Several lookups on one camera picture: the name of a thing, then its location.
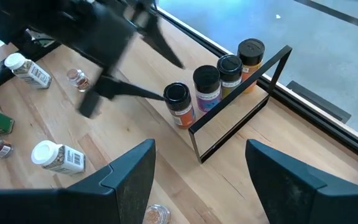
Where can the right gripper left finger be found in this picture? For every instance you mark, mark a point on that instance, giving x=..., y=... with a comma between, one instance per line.
x=104, y=199

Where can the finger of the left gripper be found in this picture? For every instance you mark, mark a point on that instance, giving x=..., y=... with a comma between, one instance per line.
x=123, y=88
x=160, y=40

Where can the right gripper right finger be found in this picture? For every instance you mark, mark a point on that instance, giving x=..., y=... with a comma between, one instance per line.
x=306, y=199

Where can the black lid spice jar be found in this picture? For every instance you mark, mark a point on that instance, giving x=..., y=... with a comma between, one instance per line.
x=230, y=70
x=179, y=105
x=251, y=53
x=207, y=84

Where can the white lid bagel seasoning jar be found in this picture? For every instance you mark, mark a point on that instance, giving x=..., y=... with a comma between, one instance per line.
x=61, y=158
x=30, y=73

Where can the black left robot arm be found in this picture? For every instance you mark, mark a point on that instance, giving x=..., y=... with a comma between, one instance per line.
x=11, y=18

